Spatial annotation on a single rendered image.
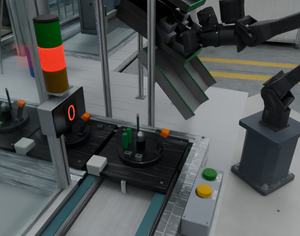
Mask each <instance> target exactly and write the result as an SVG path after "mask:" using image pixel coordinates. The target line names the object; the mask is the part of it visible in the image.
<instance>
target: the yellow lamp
mask: <svg viewBox="0 0 300 236"><path fill-rule="evenodd" d="M42 72H43V77H44V82H45V89H46V91H48V92H50V93H60V92H64V91H66V90H67V89H68V88H69V84H68V75H67V69H66V67H65V68H64V69H62V70H59V71H54V72H48V71H44V70H42Z"/></svg>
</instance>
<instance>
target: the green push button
mask: <svg viewBox="0 0 300 236"><path fill-rule="evenodd" d="M202 175H203V177H204V178H205V179H208V180H213V179H215V178H216V177H217V172H216V171H215V170H214V169H211V168H207V169H204V170H203V172H202Z"/></svg>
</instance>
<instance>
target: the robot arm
mask: <svg viewBox="0 0 300 236"><path fill-rule="evenodd" d="M219 7H220V17H221V21H222V23H225V24H233V23H234V24H235V25H226V26H224V25H223V24H222V23H220V24H219V23H218V19H217V17H216V14H215V12H214V9H213V7H211V6H210V7H206V8H204V9H202V10H200V11H199V12H197V18H198V20H199V23H200V24H201V25H202V27H201V28H200V29H199V31H197V32H196V31H195V30H193V29H189V30H187V31H184V32H183V33H182V36H180V37H177V38H175V40H176V42H178V43H180V44H181V45H183V46H184V52H185V53H191V52H194V51H196V50H197V47H198V45H199V44H202V48H205V47H208V46H214V47H219V46H227V45H236V46H237V52H241V51H242V50H244V49H245V47H246V46H248V47H255V46H257V45H259V44H261V43H263V42H265V41H267V40H269V39H271V38H272V37H274V36H276V35H279V34H282V33H285V32H289V31H291V30H295V29H299V28H300V12H297V13H295V14H292V15H288V16H285V17H282V18H279V19H275V20H265V21H257V20H256V19H254V18H253V17H251V16H250V15H247V16H245V10H244V0H219ZM246 25H248V26H246ZM299 82H300V64H299V65H298V66H297V67H295V68H294V69H293V70H291V71H289V72H287V73H284V72H283V70H281V71H279V72H278V73H277V74H276V75H275V76H272V77H271V78H270V79H268V80H267V81H266V82H265V83H264V84H263V85H264V87H263V88H262V89H261V97H262V99H263V102H264V109H263V114H262V119H261V120H259V123H260V124H262V125H264V126H266V127H267V128H269V129H271V130H273V131H275V132H278V131H280V130H282V129H284V128H286V127H289V126H290V124H289V123H287V122H288V119H289V115H290V111H291V109H290V108H289V107H288V106H289V105H290V104H291V103H292V102H293V101H294V99H295V97H294V95H293V94H292V92H291V91H290V89H292V88H293V87H294V86H295V85H296V84H298V83H299Z"/></svg>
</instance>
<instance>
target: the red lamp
mask: <svg viewBox="0 0 300 236"><path fill-rule="evenodd" d="M38 52H39V57H40V62H41V67H42V69H43V70H44V71H48V72H54V71H59V70H62V69H64V68H65V67H66V63H65V56H64V49H63V44H62V45H60V46H58V47H55V48H40V47H38Z"/></svg>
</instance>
